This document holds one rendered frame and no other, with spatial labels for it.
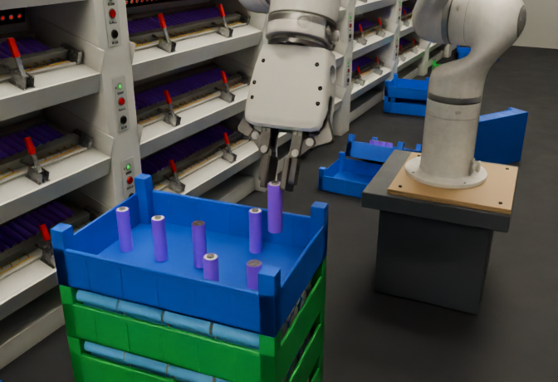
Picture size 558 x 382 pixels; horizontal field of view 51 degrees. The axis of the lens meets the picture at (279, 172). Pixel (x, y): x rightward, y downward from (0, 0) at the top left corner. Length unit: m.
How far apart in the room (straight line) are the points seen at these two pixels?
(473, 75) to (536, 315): 0.58
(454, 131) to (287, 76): 0.72
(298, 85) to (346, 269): 0.95
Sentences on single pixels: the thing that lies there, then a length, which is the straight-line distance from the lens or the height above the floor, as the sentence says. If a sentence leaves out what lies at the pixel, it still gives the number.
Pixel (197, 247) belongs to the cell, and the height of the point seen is 0.44.
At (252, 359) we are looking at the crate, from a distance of 0.70.
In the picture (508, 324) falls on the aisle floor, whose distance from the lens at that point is 1.46.
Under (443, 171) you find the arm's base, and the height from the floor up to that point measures 0.32.
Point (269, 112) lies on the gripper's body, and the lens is 0.69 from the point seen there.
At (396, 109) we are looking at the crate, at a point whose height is 0.02.
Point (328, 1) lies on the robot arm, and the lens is 0.70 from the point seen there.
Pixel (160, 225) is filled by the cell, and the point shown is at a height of 0.46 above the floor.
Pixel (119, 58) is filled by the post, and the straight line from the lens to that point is 1.34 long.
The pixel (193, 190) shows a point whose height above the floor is 0.16.
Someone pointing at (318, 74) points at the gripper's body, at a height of 0.67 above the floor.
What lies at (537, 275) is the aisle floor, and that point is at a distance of 1.68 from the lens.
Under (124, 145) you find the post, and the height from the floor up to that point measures 0.37.
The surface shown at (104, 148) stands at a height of 0.38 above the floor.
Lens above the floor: 0.81
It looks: 22 degrees down
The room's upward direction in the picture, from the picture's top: straight up
